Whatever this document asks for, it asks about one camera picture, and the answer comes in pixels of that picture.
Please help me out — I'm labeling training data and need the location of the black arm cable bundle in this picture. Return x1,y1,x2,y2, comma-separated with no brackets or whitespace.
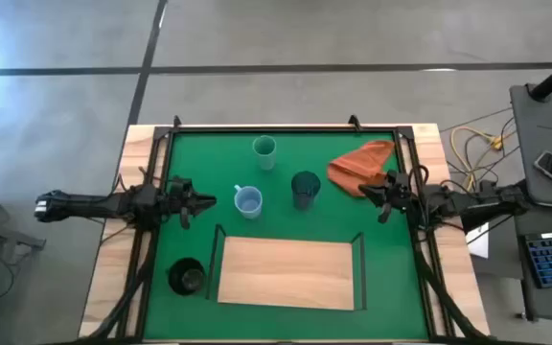
86,224,158,339
413,228,486,342

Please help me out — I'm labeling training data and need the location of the grey side desk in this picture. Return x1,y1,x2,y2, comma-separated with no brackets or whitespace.
509,83,552,323

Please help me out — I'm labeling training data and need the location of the faceted glossy tumbler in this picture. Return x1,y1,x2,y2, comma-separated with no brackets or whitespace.
290,171,322,211

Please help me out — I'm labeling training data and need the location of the tall mint green cup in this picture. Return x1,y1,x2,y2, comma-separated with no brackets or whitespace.
251,135,278,172

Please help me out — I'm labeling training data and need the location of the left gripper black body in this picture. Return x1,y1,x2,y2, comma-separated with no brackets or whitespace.
160,176,196,231

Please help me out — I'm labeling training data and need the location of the black metal table frame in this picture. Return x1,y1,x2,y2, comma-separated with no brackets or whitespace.
112,114,491,345

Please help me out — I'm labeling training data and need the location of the green table mat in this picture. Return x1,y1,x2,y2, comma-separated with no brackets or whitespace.
142,131,429,341

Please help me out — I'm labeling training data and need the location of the white paper sheet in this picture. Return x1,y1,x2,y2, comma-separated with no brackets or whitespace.
465,221,491,260

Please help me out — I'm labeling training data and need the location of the light blue mug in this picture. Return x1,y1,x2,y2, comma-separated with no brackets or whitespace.
233,184,264,220

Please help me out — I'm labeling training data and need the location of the black mug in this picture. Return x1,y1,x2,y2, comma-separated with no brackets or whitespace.
167,257,207,297

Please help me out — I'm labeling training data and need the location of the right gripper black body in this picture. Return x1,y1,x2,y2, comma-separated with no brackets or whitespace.
378,170,424,224

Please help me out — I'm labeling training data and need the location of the grey equipment stand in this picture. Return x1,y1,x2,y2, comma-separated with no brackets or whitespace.
0,189,47,251

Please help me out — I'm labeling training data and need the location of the orange cloth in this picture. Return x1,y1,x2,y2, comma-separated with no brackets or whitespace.
326,139,397,197

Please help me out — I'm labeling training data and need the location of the yellow floor cable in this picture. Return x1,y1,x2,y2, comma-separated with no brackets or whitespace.
449,126,503,189

